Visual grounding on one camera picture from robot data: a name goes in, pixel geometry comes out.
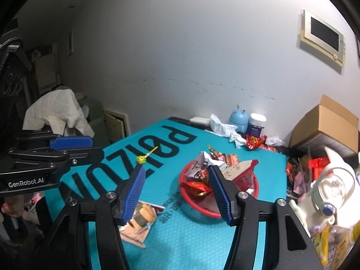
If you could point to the blue round humidifier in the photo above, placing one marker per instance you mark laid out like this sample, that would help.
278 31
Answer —
237 119

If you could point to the beige board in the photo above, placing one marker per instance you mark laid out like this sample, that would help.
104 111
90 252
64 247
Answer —
47 70

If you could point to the large white red-edged packet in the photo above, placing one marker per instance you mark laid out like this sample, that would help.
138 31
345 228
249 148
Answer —
239 170

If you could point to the brown cardboard box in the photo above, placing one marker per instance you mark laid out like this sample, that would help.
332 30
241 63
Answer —
326 126

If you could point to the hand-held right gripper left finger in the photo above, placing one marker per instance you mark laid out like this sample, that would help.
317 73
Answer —
133 197

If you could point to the dark bag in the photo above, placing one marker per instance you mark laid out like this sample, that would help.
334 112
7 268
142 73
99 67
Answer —
12 73

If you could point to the green armchair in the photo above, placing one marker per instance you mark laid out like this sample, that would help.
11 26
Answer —
95 121

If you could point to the dark jar with white lid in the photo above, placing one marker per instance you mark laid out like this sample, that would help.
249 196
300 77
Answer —
256 125

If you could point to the pile of red packets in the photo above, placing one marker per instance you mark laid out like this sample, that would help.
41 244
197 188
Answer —
306 171

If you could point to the white quilted jacket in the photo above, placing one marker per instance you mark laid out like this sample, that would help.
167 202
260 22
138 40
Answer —
59 109

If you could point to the person's left hand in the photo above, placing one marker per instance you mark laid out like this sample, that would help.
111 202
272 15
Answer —
15 205

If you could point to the red plastic mesh basket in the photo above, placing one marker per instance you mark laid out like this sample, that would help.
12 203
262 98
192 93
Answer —
197 206

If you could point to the small crumpled white tissue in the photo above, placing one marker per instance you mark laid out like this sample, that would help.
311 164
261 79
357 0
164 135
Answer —
274 140

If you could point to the beige wall intercom panel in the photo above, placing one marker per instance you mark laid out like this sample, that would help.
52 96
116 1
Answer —
323 33

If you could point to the yellow lollipop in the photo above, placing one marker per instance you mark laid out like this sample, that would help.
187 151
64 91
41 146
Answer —
140 160

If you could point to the red cartoon girl packet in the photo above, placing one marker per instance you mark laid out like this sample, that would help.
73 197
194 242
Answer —
197 187

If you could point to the brown and red packet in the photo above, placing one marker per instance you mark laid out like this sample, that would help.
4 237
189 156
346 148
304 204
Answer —
225 159

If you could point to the white cat figurine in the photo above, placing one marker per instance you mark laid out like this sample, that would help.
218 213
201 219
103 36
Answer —
329 191

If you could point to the beige low cabinet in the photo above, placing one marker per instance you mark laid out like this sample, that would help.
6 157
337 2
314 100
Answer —
116 126

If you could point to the red candy wrapper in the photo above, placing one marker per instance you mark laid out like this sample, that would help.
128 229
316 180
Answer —
254 142

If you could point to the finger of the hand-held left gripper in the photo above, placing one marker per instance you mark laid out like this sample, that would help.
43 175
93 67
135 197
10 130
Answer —
71 142
84 156

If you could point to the bread picture packet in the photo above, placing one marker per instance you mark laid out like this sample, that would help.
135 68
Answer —
143 216

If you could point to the plain white wrapper packet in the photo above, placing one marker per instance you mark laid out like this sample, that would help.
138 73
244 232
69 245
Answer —
206 159

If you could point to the flat white box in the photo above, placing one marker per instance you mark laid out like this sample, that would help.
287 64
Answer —
199 121

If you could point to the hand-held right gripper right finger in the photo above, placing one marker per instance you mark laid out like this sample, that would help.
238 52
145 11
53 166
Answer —
222 197

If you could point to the yellow printed bag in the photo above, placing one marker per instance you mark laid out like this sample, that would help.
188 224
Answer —
334 247

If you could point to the teal printed table mat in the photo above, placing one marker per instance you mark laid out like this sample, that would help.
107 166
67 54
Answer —
174 244

